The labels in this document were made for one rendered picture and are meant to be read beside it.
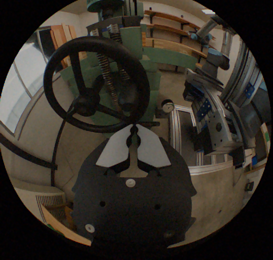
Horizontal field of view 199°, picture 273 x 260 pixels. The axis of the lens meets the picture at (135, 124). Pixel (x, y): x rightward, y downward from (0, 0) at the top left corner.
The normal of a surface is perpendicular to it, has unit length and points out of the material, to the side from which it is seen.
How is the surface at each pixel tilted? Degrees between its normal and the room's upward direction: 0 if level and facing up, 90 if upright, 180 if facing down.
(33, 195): 90
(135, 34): 90
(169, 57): 90
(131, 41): 90
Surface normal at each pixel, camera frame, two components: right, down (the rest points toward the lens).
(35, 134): 1.00, -0.07
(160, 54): 0.00, 0.84
